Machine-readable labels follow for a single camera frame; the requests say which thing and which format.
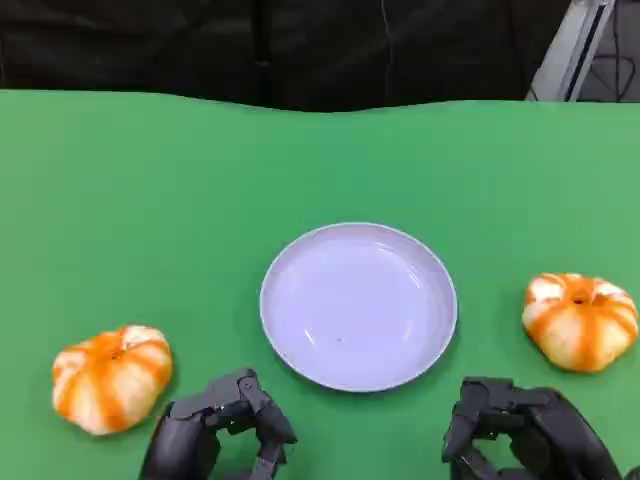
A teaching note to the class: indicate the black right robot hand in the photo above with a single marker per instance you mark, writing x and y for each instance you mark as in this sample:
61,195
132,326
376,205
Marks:
550,430

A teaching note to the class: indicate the orange and white bread roll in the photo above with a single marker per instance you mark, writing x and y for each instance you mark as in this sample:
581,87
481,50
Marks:
110,385
580,330

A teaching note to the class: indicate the aluminium profile frame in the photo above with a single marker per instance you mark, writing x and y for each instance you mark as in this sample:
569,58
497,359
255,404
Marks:
570,55

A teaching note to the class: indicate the lilac plate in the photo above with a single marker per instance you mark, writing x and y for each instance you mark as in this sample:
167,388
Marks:
357,305

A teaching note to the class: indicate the green table cloth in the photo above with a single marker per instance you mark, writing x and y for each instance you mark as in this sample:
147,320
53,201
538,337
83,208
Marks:
150,200

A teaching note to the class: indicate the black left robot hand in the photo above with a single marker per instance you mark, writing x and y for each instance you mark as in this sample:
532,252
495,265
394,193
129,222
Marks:
180,445

